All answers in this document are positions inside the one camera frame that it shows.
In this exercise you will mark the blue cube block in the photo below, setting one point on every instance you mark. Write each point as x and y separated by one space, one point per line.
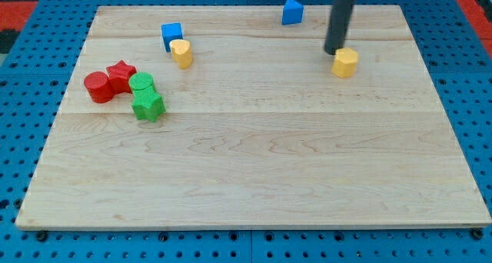
170 32

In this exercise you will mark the blue triangle block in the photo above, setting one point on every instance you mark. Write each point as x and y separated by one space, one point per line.
292 12

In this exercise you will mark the light wooden board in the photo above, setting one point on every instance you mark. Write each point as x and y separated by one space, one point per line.
258 134

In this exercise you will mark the yellow hexagon block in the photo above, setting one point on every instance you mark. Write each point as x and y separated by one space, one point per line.
345 62

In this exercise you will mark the green cylinder block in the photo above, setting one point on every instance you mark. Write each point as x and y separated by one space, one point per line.
141 81

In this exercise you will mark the green star block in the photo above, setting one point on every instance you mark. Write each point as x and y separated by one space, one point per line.
148 104

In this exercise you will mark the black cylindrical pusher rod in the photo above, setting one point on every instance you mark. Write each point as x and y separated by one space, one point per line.
338 23

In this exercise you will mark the red star block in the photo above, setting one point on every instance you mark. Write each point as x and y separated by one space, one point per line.
119 75

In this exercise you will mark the yellow heart block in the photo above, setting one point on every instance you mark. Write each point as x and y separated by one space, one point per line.
181 52

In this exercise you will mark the red cylinder block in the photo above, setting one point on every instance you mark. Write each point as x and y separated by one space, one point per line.
98 87

